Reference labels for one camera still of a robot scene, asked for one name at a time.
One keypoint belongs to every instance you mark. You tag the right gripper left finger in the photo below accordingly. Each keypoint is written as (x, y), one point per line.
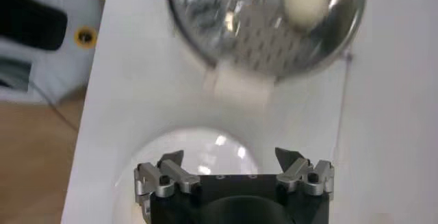
(164, 181)

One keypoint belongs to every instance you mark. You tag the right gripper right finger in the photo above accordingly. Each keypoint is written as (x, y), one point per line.
(304, 177)

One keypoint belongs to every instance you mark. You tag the white steamed baozi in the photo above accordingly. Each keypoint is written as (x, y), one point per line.
(306, 2)

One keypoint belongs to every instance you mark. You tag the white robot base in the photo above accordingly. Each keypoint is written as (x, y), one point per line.
(75, 6)

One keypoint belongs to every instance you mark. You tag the perforated steel steamer basket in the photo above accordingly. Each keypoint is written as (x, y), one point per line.
(253, 33)

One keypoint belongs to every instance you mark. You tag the white round plate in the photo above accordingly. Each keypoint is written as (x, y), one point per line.
(212, 150)

